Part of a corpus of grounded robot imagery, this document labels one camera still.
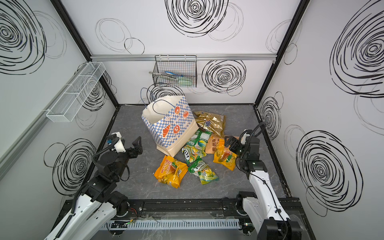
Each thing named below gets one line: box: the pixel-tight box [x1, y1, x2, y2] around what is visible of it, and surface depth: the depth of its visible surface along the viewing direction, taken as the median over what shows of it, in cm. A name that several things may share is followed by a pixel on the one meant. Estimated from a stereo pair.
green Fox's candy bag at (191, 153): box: [181, 144, 207, 164], surface depth 91 cm
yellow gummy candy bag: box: [154, 155, 189, 189], surface depth 82 cm
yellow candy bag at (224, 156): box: [213, 138, 238, 172], surface depth 85 cm
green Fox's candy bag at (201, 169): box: [188, 158, 219, 185], surface depth 82 cm
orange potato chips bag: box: [205, 135, 220, 154], surface depth 96 cm
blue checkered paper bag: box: [141, 95, 199, 158], surface depth 84 cm
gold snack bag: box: [193, 110, 226, 138], surface depth 104 cm
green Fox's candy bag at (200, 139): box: [187, 130, 213, 151], surface depth 97 cm
